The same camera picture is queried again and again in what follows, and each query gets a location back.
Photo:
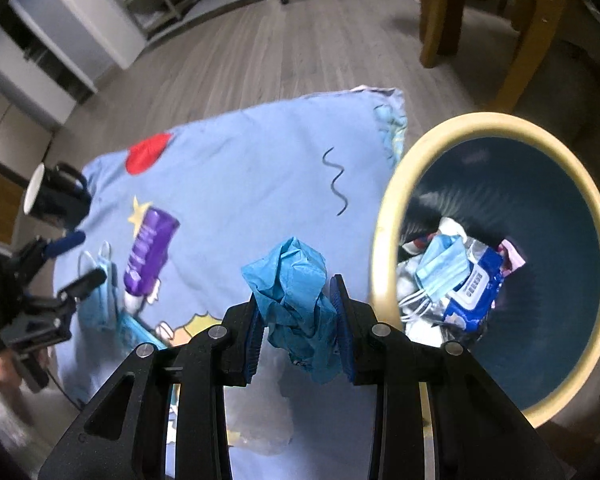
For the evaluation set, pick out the purple bottle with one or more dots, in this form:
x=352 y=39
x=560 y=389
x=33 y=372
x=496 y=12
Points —
x=147 y=250

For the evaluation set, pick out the pink wrapper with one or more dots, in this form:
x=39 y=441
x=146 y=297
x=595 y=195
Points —
x=512 y=260

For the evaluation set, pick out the blue glove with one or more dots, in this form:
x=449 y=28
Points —
x=290 y=285

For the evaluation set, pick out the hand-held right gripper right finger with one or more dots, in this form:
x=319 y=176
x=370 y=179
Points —
x=342 y=330

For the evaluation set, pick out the blue wet wipes pack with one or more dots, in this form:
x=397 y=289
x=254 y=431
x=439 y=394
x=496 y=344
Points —
x=475 y=290

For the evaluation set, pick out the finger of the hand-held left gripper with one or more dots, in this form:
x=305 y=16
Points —
x=67 y=242
x=87 y=280

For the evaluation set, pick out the person's left hand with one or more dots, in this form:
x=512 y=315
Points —
x=2 y=370

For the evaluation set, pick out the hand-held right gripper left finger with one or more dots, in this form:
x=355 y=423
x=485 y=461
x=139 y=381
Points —
x=252 y=345

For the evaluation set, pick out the black mug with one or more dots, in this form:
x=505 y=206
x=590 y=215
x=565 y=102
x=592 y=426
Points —
x=60 y=200

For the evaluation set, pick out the blue printed blanket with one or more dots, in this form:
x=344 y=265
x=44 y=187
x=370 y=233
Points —
x=260 y=185

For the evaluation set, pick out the blue face mask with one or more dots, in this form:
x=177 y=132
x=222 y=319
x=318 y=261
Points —
x=102 y=300
x=442 y=267

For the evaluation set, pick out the wooden chair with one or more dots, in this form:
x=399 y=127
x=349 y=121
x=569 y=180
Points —
x=525 y=45

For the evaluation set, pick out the person's left forearm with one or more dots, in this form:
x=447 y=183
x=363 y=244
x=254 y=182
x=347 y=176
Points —
x=10 y=415

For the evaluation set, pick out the blue bin with yellow rim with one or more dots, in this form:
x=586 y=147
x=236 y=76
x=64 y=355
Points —
x=545 y=200

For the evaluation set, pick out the grey cabinet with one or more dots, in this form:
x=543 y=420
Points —
x=10 y=105

